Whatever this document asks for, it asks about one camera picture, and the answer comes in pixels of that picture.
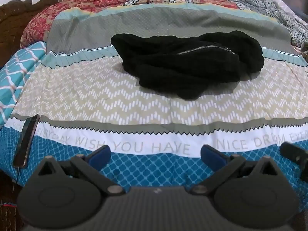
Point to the teal lattice bed sheet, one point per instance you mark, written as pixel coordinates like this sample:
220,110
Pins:
16,77

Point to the printed zigzag teal blanket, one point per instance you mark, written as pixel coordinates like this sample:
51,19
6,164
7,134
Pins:
120,96

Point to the red floral patchwork quilt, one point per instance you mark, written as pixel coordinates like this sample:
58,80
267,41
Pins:
79,4

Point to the carved wooden headboard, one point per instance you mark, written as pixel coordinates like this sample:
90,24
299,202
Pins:
14,21

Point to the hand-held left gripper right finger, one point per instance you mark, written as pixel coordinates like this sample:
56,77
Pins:
213,156

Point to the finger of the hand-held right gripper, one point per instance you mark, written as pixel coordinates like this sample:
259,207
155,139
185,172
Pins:
292,152

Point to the blue grey floral cloth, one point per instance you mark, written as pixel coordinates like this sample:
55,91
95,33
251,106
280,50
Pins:
272,9

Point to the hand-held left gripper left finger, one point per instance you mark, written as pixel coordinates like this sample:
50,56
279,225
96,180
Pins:
99,156

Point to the black smartphone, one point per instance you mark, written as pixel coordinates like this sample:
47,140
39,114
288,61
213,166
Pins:
27,140

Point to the olive crumpled cloth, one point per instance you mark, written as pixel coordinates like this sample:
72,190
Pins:
305,50

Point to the black pants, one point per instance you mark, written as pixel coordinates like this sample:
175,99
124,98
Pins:
190,60

